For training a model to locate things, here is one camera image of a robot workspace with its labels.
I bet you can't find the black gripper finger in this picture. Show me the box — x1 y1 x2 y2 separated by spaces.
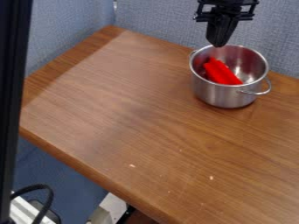
220 17 238 46
205 18 226 47

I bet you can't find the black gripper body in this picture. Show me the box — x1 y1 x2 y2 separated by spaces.
192 0 258 22

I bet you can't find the red star-shaped block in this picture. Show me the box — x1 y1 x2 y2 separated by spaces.
202 57 242 85

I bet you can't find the metal pot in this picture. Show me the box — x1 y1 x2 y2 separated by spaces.
189 45 272 109

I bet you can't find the dark vertical bar at left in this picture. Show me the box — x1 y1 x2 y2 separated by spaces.
0 0 33 224

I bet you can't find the white box below table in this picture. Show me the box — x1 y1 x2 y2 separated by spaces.
9 192 50 224

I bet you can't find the white table bracket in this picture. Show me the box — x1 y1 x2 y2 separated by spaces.
86 193 126 224

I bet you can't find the black cable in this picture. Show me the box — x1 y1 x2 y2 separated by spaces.
10 183 54 224

